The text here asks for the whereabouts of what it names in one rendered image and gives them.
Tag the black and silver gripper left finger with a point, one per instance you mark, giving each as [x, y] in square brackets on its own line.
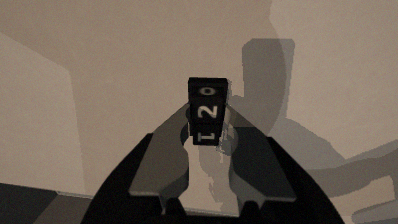
[156, 169]

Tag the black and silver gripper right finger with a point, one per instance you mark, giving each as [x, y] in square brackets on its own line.
[262, 171]

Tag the black cube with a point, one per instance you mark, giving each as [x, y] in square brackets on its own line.
[206, 134]
[207, 104]

